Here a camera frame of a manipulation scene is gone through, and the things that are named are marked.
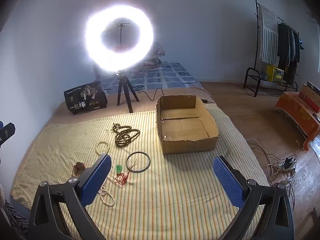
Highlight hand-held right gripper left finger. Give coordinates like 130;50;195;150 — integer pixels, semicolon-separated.
27;153;112;240

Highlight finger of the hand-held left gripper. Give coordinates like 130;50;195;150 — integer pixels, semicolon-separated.
0;121;16;145

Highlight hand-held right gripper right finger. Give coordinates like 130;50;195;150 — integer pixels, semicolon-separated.
213;156;295;240

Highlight pearl necklace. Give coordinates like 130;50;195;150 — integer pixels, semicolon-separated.
98;180;115;208

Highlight brown wide bangles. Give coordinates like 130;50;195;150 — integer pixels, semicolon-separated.
72;162;87;177

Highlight green pendant with red cord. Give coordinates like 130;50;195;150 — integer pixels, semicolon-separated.
114;164;131;186

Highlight white bead bracelet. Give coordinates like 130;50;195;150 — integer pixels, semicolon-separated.
95;141;110;155

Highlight dark metal bangle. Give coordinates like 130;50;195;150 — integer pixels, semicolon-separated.
126;151;151;172

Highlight brown wooden bead necklace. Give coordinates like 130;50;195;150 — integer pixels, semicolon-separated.
111;123;141;146

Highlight cardboard box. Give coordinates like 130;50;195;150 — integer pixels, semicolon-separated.
155;95;219;155

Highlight white power strip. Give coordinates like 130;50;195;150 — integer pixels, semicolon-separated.
275;161;297;173

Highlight black charger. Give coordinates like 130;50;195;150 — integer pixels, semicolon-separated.
282;157;296;169

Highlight tan mattress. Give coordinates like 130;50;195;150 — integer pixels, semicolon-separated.
54;87;213;125

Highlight black printed bag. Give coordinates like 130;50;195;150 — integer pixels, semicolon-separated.
64;81;108;115

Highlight dark striped cloth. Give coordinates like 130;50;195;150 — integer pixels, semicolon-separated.
0;199;28;240

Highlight black tripod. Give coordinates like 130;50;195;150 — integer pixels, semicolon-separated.
115;70;140;113

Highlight orange cloth covered table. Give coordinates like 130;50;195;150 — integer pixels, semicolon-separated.
274;91;320;152

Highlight yellow box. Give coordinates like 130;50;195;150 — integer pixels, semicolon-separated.
266;65;285;83

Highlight brown box with red strip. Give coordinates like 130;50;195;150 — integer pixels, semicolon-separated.
299;81;320;113

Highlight blue patterned bed sheet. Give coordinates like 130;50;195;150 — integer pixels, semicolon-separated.
96;61;204;93

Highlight black metal clothes rack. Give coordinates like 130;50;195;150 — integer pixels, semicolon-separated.
244;0;300;97

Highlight folded floral quilt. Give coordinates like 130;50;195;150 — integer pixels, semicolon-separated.
142;41;165;68

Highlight dark hanging clothes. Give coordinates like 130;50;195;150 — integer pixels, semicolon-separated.
277;22;304;85

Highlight striped towel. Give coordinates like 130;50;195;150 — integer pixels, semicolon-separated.
257;4;279;66

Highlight phone clamp on gooseneck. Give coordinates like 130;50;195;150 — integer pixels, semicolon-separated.
114;18;132;53

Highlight power strip with cables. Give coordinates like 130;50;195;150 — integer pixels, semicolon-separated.
246;139;300;189

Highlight black ring light cable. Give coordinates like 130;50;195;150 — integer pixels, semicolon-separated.
136;88;215;104

